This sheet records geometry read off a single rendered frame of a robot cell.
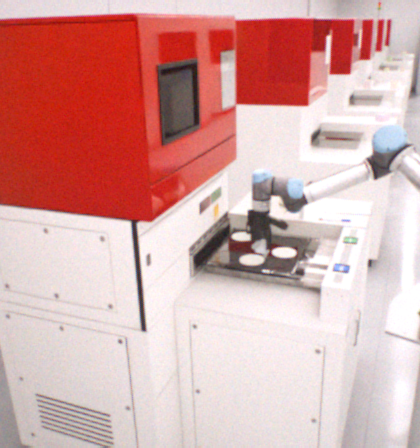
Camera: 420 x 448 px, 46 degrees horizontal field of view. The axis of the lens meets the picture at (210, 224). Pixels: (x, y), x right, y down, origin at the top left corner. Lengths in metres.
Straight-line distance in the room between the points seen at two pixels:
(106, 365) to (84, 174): 0.72
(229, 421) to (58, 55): 1.47
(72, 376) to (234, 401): 0.63
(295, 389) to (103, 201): 0.95
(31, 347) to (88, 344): 0.29
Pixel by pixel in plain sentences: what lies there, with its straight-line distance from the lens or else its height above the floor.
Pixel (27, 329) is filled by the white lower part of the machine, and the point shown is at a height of 0.72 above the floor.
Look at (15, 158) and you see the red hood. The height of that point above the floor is 1.39.
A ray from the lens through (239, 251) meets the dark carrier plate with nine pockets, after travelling 2.08.
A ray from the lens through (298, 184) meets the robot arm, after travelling 1.84.
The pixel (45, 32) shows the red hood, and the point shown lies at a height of 1.78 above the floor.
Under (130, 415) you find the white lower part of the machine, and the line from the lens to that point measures 2.02.
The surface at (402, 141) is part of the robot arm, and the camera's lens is 1.85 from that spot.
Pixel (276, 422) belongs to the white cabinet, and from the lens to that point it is 2.03.
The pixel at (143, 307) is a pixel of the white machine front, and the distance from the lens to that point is 1.69.
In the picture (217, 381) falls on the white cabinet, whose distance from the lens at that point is 2.00.
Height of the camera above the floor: 1.78
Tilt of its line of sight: 22 degrees down
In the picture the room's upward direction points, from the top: 2 degrees counter-clockwise
